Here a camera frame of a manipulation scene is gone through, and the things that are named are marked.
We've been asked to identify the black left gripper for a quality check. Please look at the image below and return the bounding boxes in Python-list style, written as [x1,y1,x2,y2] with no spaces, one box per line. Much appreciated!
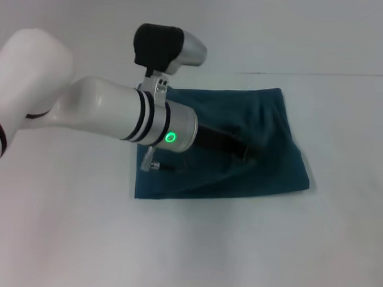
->
[193,120,264,163]

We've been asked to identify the teal blue t-shirt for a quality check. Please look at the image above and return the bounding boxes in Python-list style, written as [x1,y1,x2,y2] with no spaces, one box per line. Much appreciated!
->
[134,82,322,206]

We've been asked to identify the dark left arm cable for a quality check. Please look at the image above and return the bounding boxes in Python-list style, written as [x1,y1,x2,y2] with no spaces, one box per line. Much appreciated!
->
[140,145,189,176]

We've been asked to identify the silver left camera bracket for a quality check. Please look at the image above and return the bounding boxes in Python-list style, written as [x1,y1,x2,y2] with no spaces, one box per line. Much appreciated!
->
[136,70,169,105]

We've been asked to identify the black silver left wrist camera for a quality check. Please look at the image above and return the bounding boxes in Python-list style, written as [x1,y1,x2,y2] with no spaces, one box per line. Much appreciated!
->
[132,21,209,79]

